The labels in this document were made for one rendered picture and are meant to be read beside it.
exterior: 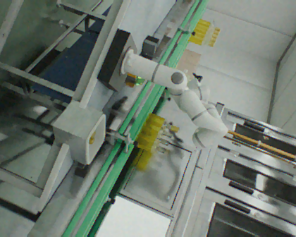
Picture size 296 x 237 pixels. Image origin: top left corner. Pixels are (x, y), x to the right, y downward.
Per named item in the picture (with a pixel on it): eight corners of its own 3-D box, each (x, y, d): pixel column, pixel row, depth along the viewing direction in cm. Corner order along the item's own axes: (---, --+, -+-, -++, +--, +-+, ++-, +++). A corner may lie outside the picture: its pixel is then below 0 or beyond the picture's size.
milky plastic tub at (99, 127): (72, 159, 143) (88, 166, 142) (68, 132, 126) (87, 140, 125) (89, 133, 154) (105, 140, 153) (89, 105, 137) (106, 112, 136)
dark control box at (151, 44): (141, 51, 194) (153, 56, 193) (143, 41, 188) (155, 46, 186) (146, 44, 199) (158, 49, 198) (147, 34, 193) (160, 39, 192)
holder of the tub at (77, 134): (72, 164, 148) (86, 171, 147) (68, 132, 126) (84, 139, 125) (89, 139, 158) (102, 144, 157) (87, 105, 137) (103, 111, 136)
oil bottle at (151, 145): (120, 140, 171) (154, 154, 168) (120, 134, 167) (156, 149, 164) (124, 132, 175) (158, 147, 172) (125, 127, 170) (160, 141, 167)
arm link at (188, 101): (208, 108, 135) (204, 114, 151) (180, 65, 139) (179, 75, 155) (190, 118, 135) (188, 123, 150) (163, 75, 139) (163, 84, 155)
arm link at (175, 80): (158, 59, 139) (191, 72, 137) (159, 68, 152) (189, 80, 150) (150, 78, 138) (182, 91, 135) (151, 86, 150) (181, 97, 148)
